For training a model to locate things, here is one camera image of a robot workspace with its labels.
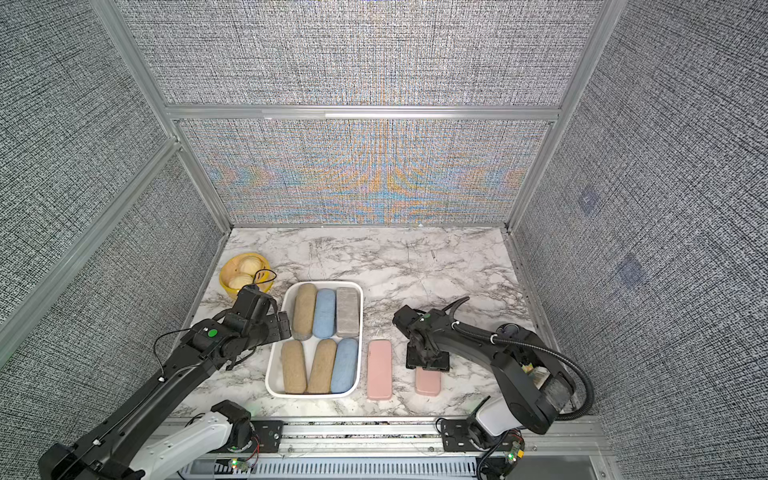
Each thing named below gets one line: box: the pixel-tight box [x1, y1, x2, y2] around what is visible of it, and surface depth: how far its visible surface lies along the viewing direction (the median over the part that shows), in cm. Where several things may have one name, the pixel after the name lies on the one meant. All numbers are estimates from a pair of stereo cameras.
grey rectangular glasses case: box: [336, 287, 360, 338], surface depth 90 cm
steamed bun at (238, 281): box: [228, 274, 254, 290], surface depth 99 cm
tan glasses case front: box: [291, 283, 318, 341], surface depth 91 cm
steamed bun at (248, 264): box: [236, 256, 262, 275], surface depth 105 cm
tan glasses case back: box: [306, 339, 337, 394], surface depth 83 cm
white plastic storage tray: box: [265, 280, 364, 399], surface depth 87 cm
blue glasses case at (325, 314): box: [313, 288, 337, 339], surface depth 90 cm
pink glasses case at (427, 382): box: [415, 367, 441, 397], surface depth 81 cm
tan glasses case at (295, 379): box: [281, 340, 308, 394], surface depth 83 cm
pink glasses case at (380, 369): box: [367, 339, 393, 399], surface depth 83 cm
